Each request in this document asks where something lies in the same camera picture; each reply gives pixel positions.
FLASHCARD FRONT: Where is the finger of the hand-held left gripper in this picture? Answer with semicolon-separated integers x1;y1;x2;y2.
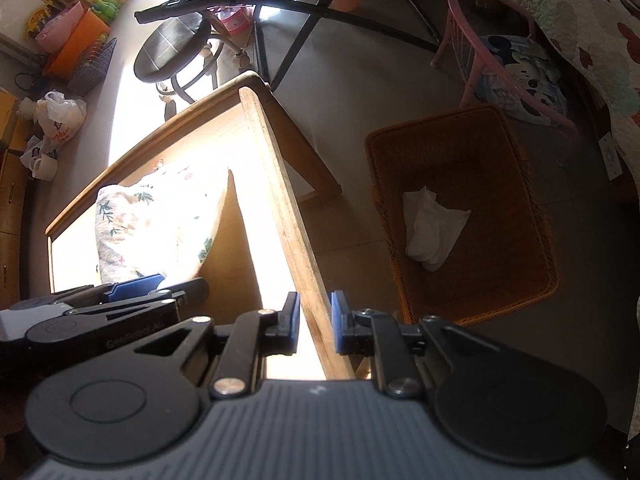
100;277;210;312
49;273;167;307

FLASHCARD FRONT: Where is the white plastic bag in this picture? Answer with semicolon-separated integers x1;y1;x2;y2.
32;90;87;149

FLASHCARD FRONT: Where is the orange plastic bin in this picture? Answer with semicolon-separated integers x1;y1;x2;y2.
42;10;111;80

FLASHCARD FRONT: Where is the low wooden table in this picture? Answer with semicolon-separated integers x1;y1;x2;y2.
45;71;359;382

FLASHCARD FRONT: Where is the cartoon mouse cushion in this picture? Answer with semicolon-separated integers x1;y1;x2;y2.
474;34;569;122

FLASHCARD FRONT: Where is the pink toy basket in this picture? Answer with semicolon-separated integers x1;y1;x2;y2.
214;5;254;34

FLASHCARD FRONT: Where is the patterned white bag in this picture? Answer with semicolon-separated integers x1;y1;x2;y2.
19;135;51;166

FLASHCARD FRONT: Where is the wooden tv cabinet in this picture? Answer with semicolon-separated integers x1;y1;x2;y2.
0;87;37;307

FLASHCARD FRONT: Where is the dark wire basket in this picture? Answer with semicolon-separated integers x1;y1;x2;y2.
67;37;119;96

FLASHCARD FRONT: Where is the yellow toy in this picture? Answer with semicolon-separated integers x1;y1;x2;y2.
24;1;54;39

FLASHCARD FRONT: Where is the heart patterned quilt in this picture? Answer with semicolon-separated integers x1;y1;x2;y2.
484;0;640;162

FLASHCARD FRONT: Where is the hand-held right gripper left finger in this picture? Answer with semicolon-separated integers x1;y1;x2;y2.
136;290;302;402

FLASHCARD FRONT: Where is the white tag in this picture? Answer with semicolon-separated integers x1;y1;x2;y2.
598;132;624;179

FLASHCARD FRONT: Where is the white floral garment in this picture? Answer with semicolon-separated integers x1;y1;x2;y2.
95;162;232;287

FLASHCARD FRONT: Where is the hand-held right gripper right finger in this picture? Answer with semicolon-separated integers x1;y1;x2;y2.
330;290;502;402

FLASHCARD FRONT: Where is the plain white cloth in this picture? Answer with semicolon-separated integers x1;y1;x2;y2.
402;186;472;274

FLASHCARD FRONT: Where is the round black stool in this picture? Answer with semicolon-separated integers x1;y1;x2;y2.
133;14;247;107

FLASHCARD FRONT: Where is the white mug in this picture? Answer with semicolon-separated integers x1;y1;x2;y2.
30;152;59;182

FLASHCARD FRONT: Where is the pink plastic basket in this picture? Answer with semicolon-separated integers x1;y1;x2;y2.
34;1;89;54

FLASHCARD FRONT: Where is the green toy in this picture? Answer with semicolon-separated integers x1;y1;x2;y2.
90;0;124;24

